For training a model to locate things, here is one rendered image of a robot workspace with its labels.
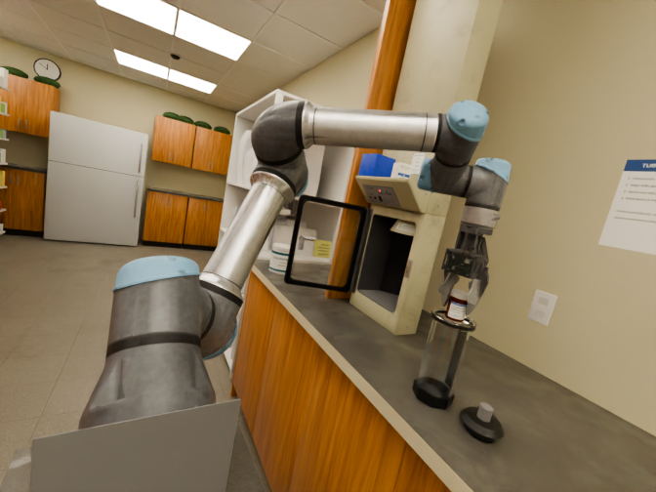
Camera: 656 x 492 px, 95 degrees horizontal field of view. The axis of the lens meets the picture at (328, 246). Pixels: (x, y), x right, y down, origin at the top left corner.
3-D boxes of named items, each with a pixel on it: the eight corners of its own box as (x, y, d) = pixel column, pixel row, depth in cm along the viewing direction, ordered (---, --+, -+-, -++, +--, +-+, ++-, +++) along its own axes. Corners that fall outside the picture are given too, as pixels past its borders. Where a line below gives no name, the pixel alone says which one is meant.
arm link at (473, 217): (471, 208, 75) (506, 213, 70) (466, 225, 76) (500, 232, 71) (459, 204, 70) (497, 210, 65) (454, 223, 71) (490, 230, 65)
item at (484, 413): (506, 435, 70) (513, 411, 69) (494, 455, 63) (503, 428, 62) (466, 411, 76) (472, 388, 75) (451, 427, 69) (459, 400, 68)
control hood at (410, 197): (370, 203, 134) (376, 181, 132) (426, 213, 107) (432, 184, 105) (349, 198, 128) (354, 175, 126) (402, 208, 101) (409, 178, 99)
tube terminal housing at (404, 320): (389, 302, 154) (426, 148, 142) (438, 332, 127) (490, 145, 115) (348, 302, 141) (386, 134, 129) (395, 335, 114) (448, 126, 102)
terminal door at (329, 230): (348, 293, 138) (368, 207, 132) (283, 283, 133) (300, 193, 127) (348, 292, 139) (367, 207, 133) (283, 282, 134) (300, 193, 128)
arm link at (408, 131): (246, 81, 64) (490, 91, 57) (260, 124, 73) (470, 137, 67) (229, 117, 58) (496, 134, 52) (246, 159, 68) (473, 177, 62)
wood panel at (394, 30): (399, 296, 168) (467, 26, 147) (403, 298, 166) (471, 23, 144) (324, 296, 143) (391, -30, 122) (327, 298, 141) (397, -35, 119)
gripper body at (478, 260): (438, 271, 72) (452, 222, 70) (453, 269, 78) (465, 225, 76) (471, 282, 66) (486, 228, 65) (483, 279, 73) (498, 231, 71)
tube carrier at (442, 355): (460, 397, 80) (482, 322, 76) (443, 412, 72) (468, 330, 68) (423, 375, 87) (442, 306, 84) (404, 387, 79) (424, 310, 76)
